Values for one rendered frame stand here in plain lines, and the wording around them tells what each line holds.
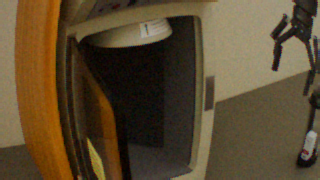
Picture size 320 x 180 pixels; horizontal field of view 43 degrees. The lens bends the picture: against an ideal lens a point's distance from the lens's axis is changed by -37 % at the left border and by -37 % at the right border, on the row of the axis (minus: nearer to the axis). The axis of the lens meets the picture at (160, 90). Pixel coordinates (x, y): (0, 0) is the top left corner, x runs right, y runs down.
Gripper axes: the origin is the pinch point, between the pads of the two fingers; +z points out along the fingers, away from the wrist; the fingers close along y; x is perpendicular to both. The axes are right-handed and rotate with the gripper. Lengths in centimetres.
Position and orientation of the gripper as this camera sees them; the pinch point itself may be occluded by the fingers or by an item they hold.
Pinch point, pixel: (291, 79)
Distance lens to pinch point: 114.1
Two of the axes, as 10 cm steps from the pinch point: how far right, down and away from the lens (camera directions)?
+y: 6.5, 4.3, -6.2
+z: -3.3, 9.0, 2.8
